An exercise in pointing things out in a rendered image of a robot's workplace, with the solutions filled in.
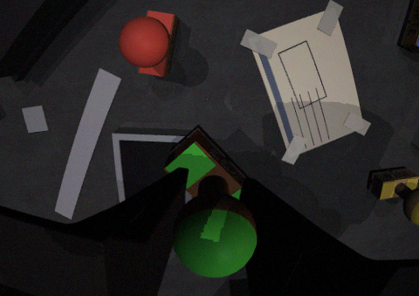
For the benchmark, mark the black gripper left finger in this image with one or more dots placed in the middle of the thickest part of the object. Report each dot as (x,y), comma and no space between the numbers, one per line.
(122,251)

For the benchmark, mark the yellow rubber stamp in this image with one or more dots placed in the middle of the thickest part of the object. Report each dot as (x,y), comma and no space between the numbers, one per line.
(394,182)

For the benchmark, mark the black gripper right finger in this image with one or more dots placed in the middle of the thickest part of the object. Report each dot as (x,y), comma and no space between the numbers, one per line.
(294,257)

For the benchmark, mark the red rubber stamp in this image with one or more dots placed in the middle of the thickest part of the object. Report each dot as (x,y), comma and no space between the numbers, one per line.
(148,42)

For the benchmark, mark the cream inspection card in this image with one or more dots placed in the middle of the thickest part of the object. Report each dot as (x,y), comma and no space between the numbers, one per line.
(307,74)

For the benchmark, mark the grey curved flat strip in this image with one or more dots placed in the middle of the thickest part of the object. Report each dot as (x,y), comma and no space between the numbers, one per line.
(92,120)

